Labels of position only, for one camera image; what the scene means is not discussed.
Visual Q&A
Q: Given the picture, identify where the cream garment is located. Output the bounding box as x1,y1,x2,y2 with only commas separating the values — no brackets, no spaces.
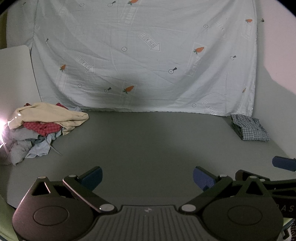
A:
8,102,90,136

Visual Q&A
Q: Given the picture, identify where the white board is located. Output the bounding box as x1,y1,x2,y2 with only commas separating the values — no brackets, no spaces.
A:
0,45,44,123

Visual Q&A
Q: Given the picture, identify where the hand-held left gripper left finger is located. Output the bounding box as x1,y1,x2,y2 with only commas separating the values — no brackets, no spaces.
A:
23,166,116,213

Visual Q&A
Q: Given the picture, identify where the carrot printed sheet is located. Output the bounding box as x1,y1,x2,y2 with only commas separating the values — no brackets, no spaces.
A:
6,0,258,116

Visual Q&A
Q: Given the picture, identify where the grey garment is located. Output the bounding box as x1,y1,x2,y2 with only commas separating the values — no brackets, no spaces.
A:
6,127,63,166

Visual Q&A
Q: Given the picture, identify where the dark patterned cloth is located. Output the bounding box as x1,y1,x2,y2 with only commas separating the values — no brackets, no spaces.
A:
285,220,296,241

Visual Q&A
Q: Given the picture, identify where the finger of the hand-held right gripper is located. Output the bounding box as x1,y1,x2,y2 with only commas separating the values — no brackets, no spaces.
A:
235,170,271,184
272,156,296,172

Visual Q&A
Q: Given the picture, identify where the folded checked shirt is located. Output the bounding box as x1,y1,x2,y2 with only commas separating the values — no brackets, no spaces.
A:
230,114,271,142

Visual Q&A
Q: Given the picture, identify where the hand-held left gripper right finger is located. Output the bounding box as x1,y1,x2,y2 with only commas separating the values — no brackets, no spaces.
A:
181,166,272,213

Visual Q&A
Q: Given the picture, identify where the red checked garment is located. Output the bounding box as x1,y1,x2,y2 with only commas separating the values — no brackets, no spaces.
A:
22,103,69,137

